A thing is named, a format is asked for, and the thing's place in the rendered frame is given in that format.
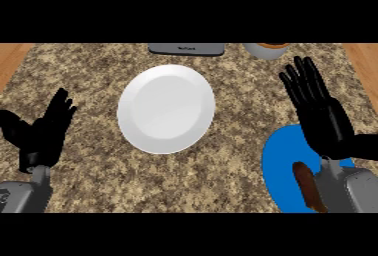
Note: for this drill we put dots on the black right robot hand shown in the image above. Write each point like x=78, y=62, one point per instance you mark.
x=324, y=126

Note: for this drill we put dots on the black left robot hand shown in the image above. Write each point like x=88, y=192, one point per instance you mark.
x=44, y=133

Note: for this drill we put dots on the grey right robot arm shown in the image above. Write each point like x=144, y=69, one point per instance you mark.
x=347, y=186

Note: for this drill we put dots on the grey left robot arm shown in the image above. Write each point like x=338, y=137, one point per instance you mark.
x=26, y=190

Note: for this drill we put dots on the blue round plate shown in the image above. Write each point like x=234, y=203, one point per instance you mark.
x=282, y=173

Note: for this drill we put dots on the brown sweet potato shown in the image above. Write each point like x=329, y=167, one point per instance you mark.
x=308, y=188

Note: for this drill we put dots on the white oval plate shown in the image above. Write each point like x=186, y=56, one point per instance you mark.
x=165, y=108

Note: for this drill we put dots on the grey cup with brown contents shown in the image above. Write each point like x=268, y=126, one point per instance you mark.
x=265, y=50

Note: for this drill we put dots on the dark grey flat appliance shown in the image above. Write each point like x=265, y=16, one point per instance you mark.
x=186, y=49

